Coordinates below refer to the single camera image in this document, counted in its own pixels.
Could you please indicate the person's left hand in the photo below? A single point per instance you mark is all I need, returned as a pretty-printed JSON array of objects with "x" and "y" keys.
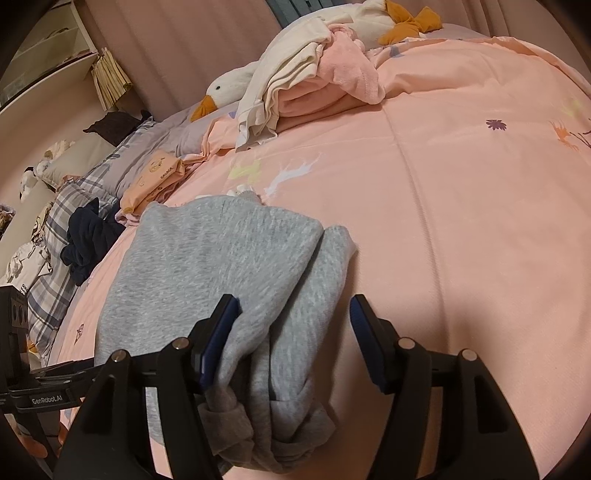
[{"x": 34, "y": 443}]

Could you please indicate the pink upholstered headboard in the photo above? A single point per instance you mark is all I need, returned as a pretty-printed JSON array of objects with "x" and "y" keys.
[{"x": 184, "y": 46}]

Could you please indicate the grey sweater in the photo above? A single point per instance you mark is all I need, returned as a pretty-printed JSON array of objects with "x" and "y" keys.
[{"x": 221, "y": 258}]

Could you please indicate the lilac pillow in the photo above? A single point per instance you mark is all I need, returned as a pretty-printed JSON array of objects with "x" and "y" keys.
[{"x": 184, "y": 131}]

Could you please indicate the plaid bed sheet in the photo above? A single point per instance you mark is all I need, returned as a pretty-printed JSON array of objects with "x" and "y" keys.
[{"x": 51, "y": 295}]

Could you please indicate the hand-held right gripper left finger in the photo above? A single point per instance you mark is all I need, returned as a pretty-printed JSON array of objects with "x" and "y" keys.
[{"x": 217, "y": 341}]

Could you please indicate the white shelf unit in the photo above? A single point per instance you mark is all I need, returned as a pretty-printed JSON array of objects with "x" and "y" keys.
[{"x": 41, "y": 50}]

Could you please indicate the cream printed pillow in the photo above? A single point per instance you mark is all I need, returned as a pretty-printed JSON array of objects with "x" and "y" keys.
[{"x": 25, "y": 258}]

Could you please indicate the pink fleece garment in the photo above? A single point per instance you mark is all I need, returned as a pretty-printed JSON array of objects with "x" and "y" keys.
[{"x": 341, "y": 74}]

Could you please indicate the cream and pink blanket pile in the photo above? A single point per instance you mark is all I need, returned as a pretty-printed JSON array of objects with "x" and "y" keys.
[{"x": 281, "y": 74}]

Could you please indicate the beige pillow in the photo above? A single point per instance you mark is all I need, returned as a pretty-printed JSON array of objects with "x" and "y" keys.
[{"x": 78, "y": 159}]

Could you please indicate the small white plush toy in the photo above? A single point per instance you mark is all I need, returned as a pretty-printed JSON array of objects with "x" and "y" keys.
[{"x": 32, "y": 177}]

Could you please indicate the peach printed pillow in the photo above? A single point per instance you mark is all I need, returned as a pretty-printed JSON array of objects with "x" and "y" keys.
[{"x": 154, "y": 180}]

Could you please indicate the pink printed duvet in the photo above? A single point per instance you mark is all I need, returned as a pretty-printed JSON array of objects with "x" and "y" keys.
[{"x": 461, "y": 207}]

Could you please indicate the dark brown cushion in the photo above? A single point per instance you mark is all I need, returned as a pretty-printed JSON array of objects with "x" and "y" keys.
[{"x": 117, "y": 127}]

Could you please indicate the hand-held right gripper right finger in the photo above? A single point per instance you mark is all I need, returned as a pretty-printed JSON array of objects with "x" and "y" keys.
[{"x": 367, "y": 346}]

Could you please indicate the dark navy garment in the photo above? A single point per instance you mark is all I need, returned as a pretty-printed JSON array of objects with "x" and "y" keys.
[{"x": 90, "y": 240}]

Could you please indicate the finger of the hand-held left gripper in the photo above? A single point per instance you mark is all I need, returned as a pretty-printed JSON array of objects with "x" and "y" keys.
[{"x": 64, "y": 370}]

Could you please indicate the white goose plush toy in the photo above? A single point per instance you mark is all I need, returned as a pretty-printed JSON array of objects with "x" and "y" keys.
[{"x": 226, "y": 85}]

